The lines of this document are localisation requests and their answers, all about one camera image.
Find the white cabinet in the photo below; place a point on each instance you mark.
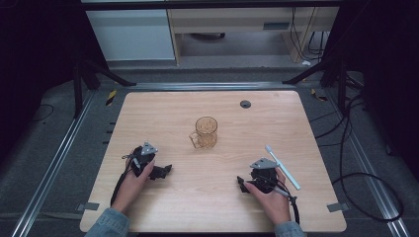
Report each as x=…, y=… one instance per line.
x=131, y=34

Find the round grey table grommet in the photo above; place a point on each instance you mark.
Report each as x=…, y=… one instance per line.
x=245, y=104

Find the amber glass mug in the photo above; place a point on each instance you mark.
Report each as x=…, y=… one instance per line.
x=205, y=132

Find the aluminium floor rail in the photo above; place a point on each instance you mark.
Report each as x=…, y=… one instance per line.
x=210, y=86
x=49, y=171
x=372, y=171

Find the person's right hand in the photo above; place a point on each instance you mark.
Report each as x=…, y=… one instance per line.
x=272, y=204

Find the grey tape strip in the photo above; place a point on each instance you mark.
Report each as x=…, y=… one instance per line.
x=89, y=206
x=338, y=207

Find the white pen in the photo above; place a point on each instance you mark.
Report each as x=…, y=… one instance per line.
x=284, y=168

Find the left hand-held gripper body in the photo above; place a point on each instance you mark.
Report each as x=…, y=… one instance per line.
x=144, y=158

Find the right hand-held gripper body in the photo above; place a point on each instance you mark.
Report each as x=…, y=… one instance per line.
x=264, y=176

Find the yellow black hazard tape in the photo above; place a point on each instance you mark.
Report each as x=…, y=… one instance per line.
x=111, y=97
x=318, y=95

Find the person's left hand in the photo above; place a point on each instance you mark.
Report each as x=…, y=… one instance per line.
x=132, y=187

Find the black metal stand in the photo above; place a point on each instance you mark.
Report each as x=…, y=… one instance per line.
x=332, y=70
x=86, y=74

